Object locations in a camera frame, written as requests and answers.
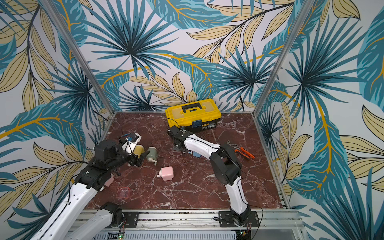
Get yellow pencil sharpener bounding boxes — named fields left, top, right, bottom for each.
left=133, top=145, right=145, bottom=158

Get green pencil sharpener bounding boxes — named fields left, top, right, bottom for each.
left=147, top=147, right=158, bottom=166

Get pink pencil sharpener back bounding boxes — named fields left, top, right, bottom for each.
left=157, top=167, right=174, bottom=181

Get pink pencil sharpener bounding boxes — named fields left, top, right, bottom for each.
left=157, top=167, right=174, bottom=181
left=104, top=175, right=115, bottom=188

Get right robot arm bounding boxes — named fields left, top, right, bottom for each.
left=167, top=126, right=251, bottom=226

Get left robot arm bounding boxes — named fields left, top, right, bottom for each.
left=32, top=134, right=144, bottom=240

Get blue pencil sharpener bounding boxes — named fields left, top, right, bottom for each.
left=189, top=151, right=202, bottom=158

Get pink transparent tray left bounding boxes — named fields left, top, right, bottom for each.
left=116, top=187, right=132, bottom=199

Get pink pencil sharpener left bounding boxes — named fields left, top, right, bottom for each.
left=104, top=175, right=115, bottom=188

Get yellow black toolbox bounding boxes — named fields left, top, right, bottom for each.
left=165, top=99, right=222, bottom=133

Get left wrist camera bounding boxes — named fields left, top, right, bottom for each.
left=119, top=133, right=142, bottom=155

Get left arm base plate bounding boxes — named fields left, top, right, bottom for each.
left=108, top=212, right=139, bottom=229

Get orange handled pliers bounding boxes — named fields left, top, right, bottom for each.
left=227, top=141, right=255, bottom=160

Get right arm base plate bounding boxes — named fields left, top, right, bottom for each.
left=218, top=211, right=261, bottom=228

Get aluminium front rail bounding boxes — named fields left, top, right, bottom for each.
left=44, top=209, right=310, bottom=240

